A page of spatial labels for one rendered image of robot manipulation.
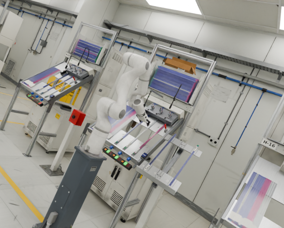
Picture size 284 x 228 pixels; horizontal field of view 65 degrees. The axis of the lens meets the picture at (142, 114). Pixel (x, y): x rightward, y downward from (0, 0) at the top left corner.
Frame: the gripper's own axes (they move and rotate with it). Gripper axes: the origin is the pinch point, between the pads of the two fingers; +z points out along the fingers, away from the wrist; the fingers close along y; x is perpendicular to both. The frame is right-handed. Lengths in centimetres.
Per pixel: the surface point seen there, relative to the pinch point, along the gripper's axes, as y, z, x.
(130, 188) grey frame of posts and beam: -24, 14, 54
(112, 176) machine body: 16, 48, 52
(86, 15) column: 318, 46, -178
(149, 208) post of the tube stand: -46, 21, 57
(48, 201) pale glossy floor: 35, 18, 108
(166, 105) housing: 1.3, 12.1, -35.6
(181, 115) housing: -19.0, 13.3, -33.0
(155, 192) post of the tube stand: -44, 13, 45
